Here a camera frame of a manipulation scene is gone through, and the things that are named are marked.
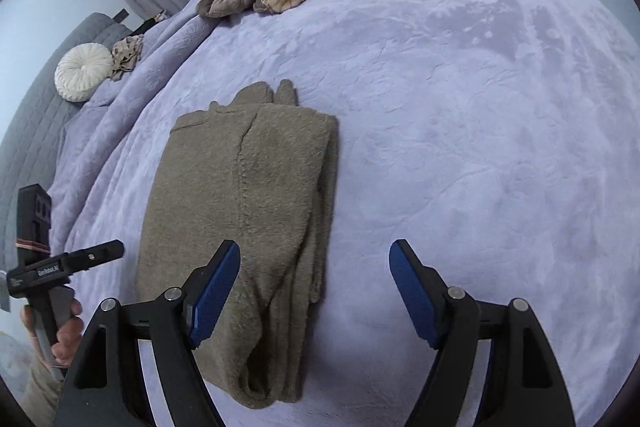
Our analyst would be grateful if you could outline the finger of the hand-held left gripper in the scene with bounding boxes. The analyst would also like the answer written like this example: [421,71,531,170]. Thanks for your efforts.
[66,240,125,274]

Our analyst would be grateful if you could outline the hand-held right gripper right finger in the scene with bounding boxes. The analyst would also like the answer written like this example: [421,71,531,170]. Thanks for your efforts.
[389,239,576,427]

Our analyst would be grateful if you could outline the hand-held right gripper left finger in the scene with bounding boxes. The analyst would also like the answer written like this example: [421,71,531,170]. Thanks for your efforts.
[54,239,242,427]

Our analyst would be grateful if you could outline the olive knit garment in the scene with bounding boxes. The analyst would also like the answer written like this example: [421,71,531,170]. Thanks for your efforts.
[135,79,341,409]

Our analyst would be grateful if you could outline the person's left forearm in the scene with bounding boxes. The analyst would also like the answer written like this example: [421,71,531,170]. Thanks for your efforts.
[20,357,67,427]

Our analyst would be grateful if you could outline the person's left hand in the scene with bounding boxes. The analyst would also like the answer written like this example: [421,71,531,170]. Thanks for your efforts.
[50,299,85,367]

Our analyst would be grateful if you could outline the grey quilted headboard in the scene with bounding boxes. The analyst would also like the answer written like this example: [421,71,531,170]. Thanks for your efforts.
[0,12,133,268]

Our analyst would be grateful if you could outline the lavender fleece blanket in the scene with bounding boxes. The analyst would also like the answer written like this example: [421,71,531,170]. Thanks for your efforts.
[47,0,640,427]

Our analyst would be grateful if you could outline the round white pleated pillow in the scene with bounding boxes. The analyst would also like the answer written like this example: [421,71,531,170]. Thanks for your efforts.
[54,45,115,102]

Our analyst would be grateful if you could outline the small beige crumpled cloth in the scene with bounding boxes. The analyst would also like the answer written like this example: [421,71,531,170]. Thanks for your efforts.
[110,34,146,82]

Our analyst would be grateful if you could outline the black object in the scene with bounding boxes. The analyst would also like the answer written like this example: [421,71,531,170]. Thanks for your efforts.
[114,8,168,36]

